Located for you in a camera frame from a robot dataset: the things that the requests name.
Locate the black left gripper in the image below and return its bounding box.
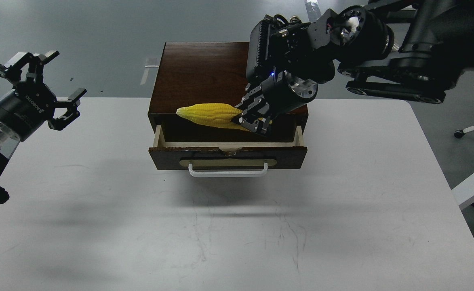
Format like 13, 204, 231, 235
0, 51, 87, 141

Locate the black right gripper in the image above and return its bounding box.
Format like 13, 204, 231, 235
235, 70, 318, 136

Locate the yellow corn cob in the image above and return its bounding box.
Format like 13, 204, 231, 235
176, 103, 249, 132

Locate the wooden drawer with white handle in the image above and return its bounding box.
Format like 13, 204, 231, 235
149, 127, 308, 177

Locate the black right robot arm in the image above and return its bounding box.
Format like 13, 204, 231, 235
231, 0, 474, 136

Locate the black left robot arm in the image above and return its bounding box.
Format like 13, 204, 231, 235
0, 51, 86, 205

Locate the dark wooden drawer cabinet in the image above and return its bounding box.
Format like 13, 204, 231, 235
148, 41, 309, 142

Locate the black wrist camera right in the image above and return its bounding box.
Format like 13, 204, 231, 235
246, 14, 311, 84

